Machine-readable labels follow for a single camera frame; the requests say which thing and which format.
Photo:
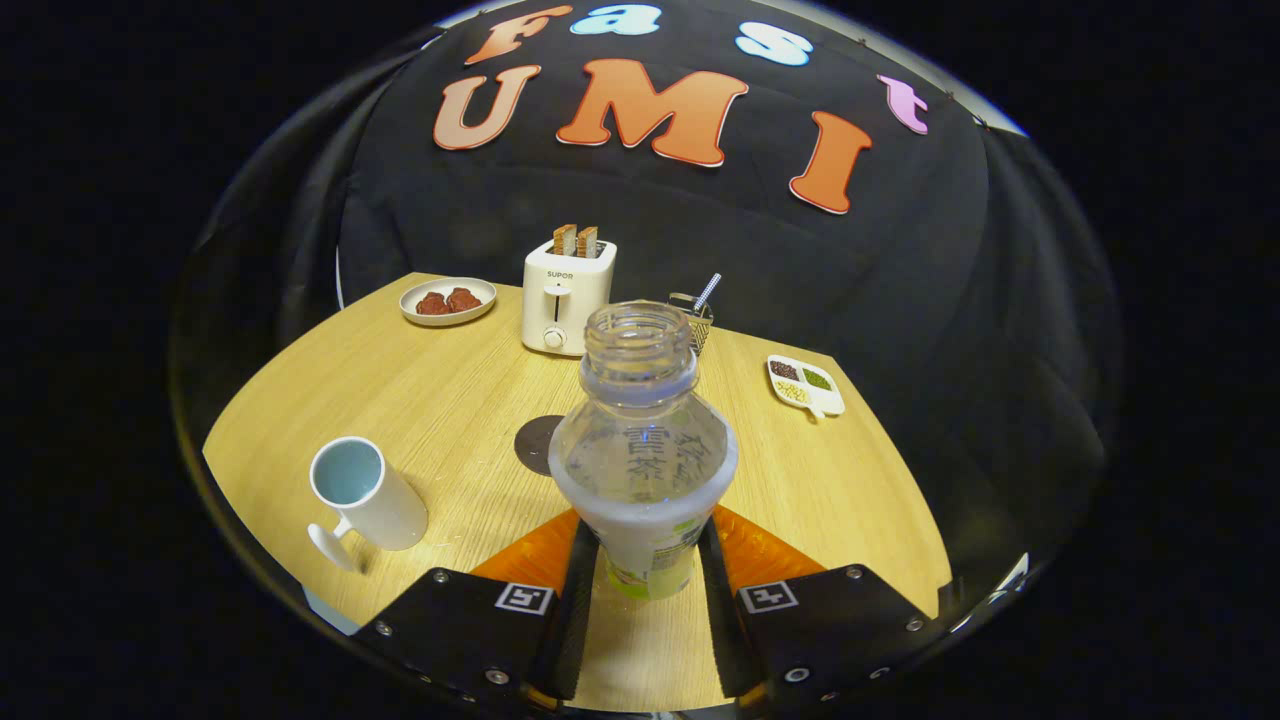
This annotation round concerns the clear plastic juice bottle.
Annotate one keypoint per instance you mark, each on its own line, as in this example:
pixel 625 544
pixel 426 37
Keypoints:
pixel 640 450

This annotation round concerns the beige round plate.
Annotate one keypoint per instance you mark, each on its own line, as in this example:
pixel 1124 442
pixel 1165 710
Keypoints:
pixel 445 283

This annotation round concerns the brown toast slice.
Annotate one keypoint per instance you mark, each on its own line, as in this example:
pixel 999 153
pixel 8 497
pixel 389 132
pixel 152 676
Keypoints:
pixel 587 242
pixel 564 240

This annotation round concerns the dark brown round coaster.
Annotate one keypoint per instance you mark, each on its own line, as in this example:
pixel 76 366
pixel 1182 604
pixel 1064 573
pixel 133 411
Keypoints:
pixel 535 445

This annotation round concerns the white divided dish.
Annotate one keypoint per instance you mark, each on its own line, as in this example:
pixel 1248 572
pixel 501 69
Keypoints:
pixel 805 385

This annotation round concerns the striped straw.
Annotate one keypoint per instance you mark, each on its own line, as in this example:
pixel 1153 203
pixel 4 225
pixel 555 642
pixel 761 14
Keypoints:
pixel 708 291

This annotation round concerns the red meat piece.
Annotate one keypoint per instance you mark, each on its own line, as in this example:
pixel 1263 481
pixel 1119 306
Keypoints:
pixel 464 299
pixel 432 304

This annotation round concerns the white object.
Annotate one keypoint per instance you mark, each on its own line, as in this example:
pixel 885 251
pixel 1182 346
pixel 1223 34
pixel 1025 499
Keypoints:
pixel 1012 578

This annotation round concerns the white toaster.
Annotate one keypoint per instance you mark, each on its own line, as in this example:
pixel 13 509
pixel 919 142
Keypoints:
pixel 565 300

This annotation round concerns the white cup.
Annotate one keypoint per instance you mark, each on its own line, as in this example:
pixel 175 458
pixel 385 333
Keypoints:
pixel 385 505

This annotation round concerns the wooden table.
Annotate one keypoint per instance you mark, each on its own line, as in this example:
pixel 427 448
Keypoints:
pixel 450 380

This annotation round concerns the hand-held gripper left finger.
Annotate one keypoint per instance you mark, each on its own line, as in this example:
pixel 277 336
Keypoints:
pixel 575 620

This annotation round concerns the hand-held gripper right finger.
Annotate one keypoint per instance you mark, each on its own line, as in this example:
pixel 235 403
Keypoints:
pixel 722 640

